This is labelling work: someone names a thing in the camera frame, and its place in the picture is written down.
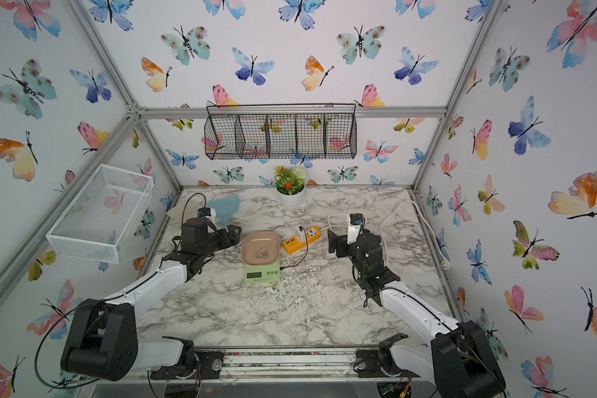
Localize orange power strip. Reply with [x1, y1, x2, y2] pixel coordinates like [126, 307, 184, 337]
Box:
[283, 227, 322, 255]

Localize white charger adapter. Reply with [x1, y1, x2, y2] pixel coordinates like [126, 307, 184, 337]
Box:
[296, 226, 307, 243]

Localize green electronic scale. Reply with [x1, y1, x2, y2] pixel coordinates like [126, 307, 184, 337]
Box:
[243, 260, 280, 285]

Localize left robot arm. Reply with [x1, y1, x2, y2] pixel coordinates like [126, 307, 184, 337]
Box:
[61, 217, 241, 381]

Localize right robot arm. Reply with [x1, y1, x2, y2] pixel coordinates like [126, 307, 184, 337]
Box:
[328, 213, 507, 397]

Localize light blue dustpan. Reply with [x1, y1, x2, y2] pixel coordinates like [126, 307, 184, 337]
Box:
[208, 195, 240, 228]

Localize pink square plate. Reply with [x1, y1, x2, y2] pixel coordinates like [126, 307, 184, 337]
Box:
[241, 232, 281, 266]

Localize beige cloth green stripes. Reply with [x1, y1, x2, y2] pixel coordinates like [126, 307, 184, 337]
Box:
[167, 199, 203, 225]

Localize potted plant white pot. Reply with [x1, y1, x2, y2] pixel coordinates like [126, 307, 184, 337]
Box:
[273, 166, 307, 209]

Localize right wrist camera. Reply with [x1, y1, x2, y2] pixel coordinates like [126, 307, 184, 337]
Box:
[347, 214, 364, 245]

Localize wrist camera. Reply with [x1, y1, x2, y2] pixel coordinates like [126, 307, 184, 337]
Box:
[197, 207, 217, 226]
[347, 214, 364, 245]

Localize white power strip cord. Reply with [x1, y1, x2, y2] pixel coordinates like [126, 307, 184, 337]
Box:
[317, 198, 451, 271]

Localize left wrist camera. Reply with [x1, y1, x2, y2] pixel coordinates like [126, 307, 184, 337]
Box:
[197, 207, 217, 226]

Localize black wire wall basket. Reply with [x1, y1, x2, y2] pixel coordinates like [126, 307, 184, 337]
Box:
[202, 103, 358, 160]

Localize white mesh wall basket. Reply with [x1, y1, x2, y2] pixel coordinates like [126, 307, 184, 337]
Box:
[46, 164, 154, 264]

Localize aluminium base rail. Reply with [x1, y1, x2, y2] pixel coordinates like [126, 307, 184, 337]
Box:
[79, 347, 498, 384]

